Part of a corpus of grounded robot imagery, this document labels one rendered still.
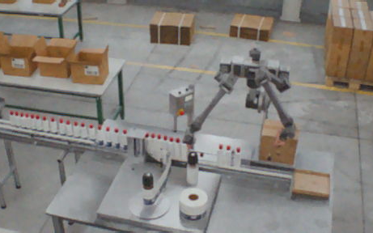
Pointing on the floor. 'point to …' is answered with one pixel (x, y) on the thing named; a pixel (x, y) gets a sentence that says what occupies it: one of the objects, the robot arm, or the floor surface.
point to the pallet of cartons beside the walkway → (356, 44)
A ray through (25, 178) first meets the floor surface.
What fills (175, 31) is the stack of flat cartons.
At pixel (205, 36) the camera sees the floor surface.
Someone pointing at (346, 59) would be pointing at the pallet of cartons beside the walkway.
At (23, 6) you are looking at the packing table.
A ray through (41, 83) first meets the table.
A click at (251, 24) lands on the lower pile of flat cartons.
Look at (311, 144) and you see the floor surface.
